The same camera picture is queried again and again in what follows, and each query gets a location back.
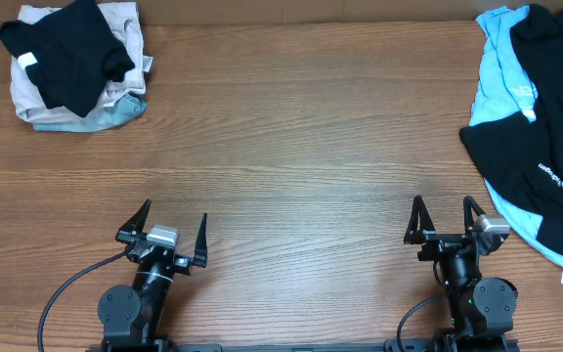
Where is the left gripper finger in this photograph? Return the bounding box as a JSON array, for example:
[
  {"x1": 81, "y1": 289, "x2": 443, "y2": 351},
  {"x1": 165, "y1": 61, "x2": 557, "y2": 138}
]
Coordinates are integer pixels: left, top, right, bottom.
[
  {"x1": 194, "y1": 213, "x2": 208, "y2": 261},
  {"x1": 117, "y1": 198, "x2": 152, "y2": 236}
]

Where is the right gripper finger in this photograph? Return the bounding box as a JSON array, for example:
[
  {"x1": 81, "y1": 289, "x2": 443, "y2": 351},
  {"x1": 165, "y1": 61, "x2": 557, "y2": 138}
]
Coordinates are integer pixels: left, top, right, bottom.
[
  {"x1": 463, "y1": 196, "x2": 485, "y2": 235},
  {"x1": 404, "y1": 196, "x2": 436, "y2": 243}
]

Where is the black polo shirt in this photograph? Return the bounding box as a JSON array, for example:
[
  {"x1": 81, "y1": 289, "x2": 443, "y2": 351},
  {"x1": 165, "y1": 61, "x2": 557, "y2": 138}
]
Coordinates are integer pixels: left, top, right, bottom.
[{"x1": 459, "y1": 4, "x2": 563, "y2": 255}]

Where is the light blue t-shirt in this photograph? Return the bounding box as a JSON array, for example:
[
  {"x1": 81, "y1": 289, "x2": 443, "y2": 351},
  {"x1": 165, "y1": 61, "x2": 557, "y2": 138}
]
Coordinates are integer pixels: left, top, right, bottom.
[{"x1": 469, "y1": 6, "x2": 563, "y2": 284}]

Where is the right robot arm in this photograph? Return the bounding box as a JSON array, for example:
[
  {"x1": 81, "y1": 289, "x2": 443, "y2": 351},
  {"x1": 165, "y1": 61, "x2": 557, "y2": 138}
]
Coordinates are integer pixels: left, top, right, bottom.
[{"x1": 396, "y1": 196, "x2": 519, "y2": 352}]

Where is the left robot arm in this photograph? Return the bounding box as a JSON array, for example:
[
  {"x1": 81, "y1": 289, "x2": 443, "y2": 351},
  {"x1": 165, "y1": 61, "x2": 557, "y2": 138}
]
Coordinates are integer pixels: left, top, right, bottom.
[{"x1": 98, "y1": 199, "x2": 208, "y2": 352}]

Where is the folded light blue denim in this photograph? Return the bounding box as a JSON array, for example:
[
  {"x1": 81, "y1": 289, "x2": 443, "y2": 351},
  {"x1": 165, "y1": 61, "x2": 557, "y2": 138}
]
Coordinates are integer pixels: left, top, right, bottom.
[{"x1": 32, "y1": 94, "x2": 147, "y2": 133}]

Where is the folded black shirt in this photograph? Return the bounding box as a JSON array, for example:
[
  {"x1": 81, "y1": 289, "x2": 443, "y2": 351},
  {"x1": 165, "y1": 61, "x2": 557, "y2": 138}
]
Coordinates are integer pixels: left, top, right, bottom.
[{"x1": 0, "y1": 0, "x2": 135, "y2": 118}]

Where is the folded beige garment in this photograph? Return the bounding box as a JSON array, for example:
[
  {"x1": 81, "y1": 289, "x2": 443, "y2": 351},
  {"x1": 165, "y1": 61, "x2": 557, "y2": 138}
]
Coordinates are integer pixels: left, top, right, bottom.
[{"x1": 0, "y1": 1, "x2": 152, "y2": 132}]

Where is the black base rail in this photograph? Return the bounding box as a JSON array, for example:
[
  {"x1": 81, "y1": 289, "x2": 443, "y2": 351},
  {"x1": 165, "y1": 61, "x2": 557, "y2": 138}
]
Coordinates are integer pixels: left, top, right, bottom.
[{"x1": 86, "y1": 339, "x2": 521, "y2": 352}]

